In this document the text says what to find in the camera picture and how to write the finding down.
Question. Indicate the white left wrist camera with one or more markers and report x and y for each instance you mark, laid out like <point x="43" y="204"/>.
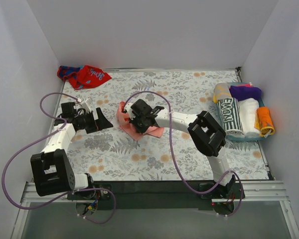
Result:
<point x="85" y="104"/>

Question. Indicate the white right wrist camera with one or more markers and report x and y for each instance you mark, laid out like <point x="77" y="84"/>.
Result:
<point x="127" y="115"/>

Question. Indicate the orange rolled towel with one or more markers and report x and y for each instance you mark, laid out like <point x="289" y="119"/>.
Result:
<point x="263" y="122"/>

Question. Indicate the purple rolled towel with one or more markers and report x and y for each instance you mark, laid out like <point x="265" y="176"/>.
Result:
<point x="242" y="92"/>

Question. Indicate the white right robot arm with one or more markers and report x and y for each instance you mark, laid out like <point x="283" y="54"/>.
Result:
<point x="205" y="132"/>

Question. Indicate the aluminium frame rail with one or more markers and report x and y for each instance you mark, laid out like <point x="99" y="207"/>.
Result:
<point x="263" y="190"/>

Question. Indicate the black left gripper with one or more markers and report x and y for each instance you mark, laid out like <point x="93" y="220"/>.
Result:
<point x="96" y="123"/>

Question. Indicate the striped lemon rolled towel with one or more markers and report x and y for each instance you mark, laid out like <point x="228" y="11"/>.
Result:
<point x="230" y="116"/>

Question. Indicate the white rolled towel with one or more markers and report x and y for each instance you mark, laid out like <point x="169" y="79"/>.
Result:
<point x="247" y="112"/>

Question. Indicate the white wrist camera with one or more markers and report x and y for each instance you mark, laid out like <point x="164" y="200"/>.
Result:
<point x="127" y="115"/>
<point x="85" y="104"/>

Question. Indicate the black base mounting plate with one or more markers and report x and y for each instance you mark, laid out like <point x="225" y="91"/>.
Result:
<point x="162" y="195"/>

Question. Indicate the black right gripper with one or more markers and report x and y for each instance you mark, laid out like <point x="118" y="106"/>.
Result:
<point x="135" y="120"/>

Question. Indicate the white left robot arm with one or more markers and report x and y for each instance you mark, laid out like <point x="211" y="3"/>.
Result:
<point x="52" y="171"/>

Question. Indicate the red and blue towel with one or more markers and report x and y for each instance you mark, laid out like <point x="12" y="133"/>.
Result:
<point x="85" y="77"/>

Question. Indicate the pink panda towel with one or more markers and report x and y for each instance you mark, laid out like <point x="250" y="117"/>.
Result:
<point x="131" y="130"/>

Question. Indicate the floral patterned table mat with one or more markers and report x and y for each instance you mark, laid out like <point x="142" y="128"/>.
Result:
<point x="112" y="154"/>

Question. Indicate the teal towel tray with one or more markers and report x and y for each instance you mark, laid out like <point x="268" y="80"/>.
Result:
<point x="261" y="104"/>

